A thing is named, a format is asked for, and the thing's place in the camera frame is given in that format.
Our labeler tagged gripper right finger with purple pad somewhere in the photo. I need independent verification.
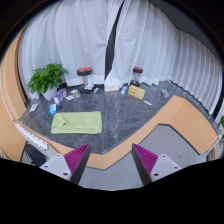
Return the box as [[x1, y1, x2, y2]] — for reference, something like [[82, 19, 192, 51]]
[[131, 144, 181, 185]]

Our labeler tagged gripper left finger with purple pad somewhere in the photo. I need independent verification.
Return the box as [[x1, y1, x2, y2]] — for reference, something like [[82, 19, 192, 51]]
[[41, 144, 91, 184]]

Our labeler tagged green folded towel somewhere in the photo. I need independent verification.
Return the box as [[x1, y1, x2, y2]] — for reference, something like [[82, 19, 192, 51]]
[[51, 111, 102, 134]]

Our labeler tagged white power strip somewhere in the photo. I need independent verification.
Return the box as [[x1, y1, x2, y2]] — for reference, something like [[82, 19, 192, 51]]
[[15, 123, 48, 151]]

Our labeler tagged blue small packet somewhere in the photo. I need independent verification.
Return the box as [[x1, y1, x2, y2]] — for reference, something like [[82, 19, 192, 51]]
[[49, 104, 57, 115]]

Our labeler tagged white card packet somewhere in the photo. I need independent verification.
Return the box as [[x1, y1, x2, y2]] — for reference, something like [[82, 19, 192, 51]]
[[66, 95, 75, 101]]

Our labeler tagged white flat paper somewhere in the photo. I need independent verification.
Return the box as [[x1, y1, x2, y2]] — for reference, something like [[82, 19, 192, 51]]
[[29, 103, 39, 112]]

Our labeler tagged purple snack bag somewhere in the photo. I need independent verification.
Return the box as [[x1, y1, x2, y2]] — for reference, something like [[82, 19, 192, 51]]
[[54, 88, 67, 105]]

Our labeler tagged small purple packet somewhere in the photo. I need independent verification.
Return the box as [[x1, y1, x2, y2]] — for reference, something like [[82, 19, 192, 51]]
[[161, 89, 170, 99]]

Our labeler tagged yellow cardboard box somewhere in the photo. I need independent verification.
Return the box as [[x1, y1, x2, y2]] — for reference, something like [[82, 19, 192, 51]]
[[128, 85, 145, 100]]

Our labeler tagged blue white carton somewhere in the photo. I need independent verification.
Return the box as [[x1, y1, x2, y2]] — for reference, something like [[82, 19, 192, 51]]
[[121, 85, 128, 95]]

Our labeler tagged white orange box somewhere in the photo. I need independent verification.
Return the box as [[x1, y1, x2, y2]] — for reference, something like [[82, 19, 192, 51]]
[[104, 82, 120, 92]]

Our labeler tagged green potted plant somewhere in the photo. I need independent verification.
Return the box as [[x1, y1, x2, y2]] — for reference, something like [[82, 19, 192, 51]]
[[28, 63, 68, 101]]

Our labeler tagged left red bar stool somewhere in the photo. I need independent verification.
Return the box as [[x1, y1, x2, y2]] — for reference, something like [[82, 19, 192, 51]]
[[77, 67, 92, 94]]

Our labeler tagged red bar stool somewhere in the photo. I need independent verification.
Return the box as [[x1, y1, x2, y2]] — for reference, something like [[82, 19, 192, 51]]
[[77, 67, 92, 94], [130, 66, 143, 87]]

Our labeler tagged right red bar stool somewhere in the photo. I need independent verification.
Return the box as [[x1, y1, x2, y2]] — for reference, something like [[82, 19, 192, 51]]
[[130, 66, 143, 87]]

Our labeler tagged right white curtain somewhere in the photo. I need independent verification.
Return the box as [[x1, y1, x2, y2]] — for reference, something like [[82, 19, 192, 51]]
[[105, 0, 224, 115]]

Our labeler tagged white curtain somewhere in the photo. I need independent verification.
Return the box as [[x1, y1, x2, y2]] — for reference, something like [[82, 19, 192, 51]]
[[17, 0, 125, 100], [105, 0, 224, 115]]

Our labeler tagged left white curtain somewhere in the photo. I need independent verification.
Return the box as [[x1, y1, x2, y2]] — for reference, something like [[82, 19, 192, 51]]
[[17, 0, 125, 100]]

